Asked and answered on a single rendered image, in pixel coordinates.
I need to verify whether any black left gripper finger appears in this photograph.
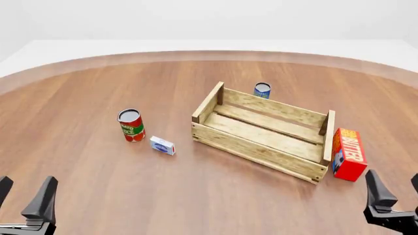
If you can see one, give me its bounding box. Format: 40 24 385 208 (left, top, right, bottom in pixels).
0 175 14 209
21 175 59 225

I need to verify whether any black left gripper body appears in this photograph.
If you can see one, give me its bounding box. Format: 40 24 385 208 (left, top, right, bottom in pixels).
0 219 57 235

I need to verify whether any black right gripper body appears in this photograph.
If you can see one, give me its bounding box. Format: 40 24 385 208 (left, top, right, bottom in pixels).
362 204 418 232

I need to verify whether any red butter box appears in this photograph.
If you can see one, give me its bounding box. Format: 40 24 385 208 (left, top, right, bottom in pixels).
331 127 368 183

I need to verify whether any wooden slat tray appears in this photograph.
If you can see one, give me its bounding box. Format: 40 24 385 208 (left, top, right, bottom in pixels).
191 80 336 185

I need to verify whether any red tomato sauce tin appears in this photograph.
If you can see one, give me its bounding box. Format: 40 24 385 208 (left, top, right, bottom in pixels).
117 108 146 143

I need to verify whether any small white and blue box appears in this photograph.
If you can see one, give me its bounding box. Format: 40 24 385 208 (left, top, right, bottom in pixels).
149 135 176 157

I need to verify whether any blue tin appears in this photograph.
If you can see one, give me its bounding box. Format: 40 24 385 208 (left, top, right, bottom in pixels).
253 82 272 101

